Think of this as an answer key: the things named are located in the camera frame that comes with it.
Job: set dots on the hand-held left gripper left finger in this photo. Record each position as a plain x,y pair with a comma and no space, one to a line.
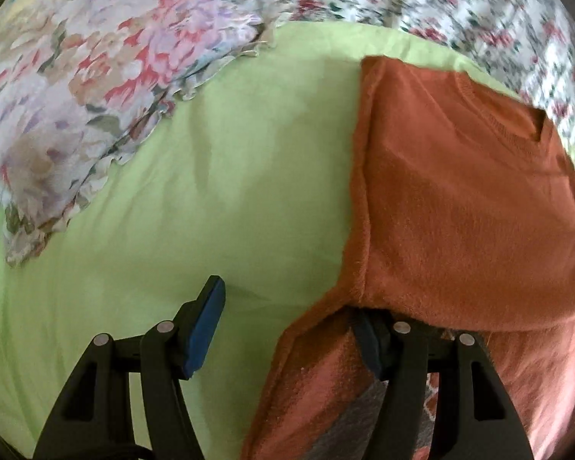
203,330

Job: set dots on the light green bed sheet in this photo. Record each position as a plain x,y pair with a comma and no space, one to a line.
220,177

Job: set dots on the lavender floral ruffled pillow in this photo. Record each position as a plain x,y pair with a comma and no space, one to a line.
76,105

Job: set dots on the orange knit sweater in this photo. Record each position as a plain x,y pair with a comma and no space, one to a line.
460,201

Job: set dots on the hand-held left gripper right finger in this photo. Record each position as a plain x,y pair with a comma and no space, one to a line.
364,340

